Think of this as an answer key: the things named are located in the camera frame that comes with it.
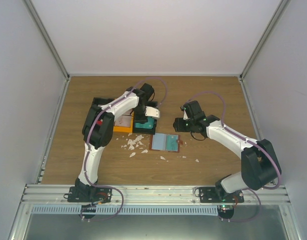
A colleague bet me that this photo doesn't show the black bin with green cards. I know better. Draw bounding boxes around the black bin with green cards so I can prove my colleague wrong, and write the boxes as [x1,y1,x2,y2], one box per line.
[132,101,158,135]

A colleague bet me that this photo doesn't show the green credit card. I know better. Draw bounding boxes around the green credit card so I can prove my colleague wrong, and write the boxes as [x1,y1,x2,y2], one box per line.
[165,134,179,152]

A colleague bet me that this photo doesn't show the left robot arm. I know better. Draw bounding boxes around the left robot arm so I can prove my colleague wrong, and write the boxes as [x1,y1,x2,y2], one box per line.
[75,83,160,202]

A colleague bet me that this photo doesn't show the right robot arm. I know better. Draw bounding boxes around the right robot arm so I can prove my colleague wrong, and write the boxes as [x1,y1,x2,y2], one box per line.
[173,100,282,203]

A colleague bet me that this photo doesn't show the white cards stack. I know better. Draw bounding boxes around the white cards stack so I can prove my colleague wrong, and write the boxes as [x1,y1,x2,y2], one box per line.
[114,115,133,128]

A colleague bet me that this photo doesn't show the black bin with red cards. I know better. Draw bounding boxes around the black bin with red cards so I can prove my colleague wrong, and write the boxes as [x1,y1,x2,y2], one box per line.
[89,97,114,126]

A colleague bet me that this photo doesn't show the yellow plastic bin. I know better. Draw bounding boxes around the yellow plastic bin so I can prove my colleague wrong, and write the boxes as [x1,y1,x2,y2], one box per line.
[113,114,134,133]

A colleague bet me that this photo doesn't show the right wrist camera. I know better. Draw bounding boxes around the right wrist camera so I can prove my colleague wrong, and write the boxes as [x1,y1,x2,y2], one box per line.
[180,105,190,121]

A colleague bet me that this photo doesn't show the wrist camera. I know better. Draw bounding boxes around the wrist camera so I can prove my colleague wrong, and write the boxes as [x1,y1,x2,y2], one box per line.
[144,106,161,120]
[180,105,190,121]

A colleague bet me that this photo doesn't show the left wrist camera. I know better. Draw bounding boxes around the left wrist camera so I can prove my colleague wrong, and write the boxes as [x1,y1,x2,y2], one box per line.
[144,106,161,120]

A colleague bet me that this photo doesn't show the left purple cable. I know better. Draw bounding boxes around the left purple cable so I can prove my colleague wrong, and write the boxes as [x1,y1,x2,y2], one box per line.
[79,76,169,222]

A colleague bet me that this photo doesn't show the purple cable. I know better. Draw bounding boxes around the purple cable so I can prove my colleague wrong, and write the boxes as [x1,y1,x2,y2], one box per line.
[183,90,284,223]
[79,76,169,222]

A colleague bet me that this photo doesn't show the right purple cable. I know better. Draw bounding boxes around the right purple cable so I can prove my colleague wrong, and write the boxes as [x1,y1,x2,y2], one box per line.
[183,90,284,223]

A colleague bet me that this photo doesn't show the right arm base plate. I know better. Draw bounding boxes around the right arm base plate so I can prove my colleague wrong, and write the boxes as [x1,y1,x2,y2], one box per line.
[193,186,245,204]

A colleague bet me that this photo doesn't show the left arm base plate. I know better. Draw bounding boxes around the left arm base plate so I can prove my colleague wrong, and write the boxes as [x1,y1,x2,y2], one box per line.
[63,186,112,204]

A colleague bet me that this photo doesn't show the aluminium front rail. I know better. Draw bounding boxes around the aluminium front rail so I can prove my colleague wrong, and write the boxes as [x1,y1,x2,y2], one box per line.
[21,184,291,205]

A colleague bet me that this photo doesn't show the grey slotted cable duct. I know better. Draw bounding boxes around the grey slotted cable duct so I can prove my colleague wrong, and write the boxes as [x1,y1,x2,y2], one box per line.
[31,204,218,216]

